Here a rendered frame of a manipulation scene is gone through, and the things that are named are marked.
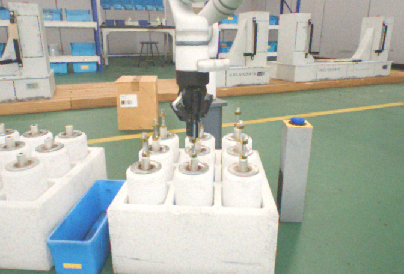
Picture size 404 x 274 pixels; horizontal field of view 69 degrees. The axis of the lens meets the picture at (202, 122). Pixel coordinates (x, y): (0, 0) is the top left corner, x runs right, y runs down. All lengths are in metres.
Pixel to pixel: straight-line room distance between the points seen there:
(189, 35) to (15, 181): 0.53
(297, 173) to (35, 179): 0.71
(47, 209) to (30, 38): 1.97
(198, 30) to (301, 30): 2.87
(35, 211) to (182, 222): 0.34
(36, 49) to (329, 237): 2.34
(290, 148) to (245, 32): 2.39
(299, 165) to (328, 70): 2.83
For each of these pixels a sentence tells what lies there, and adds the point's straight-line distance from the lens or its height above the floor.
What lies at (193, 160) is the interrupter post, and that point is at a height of 0.28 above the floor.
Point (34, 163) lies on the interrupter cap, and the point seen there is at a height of 0.25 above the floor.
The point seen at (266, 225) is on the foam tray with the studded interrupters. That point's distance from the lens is 0.71.
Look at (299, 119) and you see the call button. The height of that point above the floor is 0.33.
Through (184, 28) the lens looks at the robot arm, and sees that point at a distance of 0.62.
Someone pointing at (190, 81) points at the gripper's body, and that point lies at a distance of 0.62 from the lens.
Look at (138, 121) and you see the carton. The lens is 1.87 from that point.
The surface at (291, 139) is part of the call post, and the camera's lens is 0.88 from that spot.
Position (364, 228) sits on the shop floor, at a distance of 1.07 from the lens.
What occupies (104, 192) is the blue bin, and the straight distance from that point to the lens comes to 1.02.
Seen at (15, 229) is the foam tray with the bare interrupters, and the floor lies 0.12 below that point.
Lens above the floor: 0.56
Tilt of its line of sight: 16 degrees down
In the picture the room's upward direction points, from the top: straight up
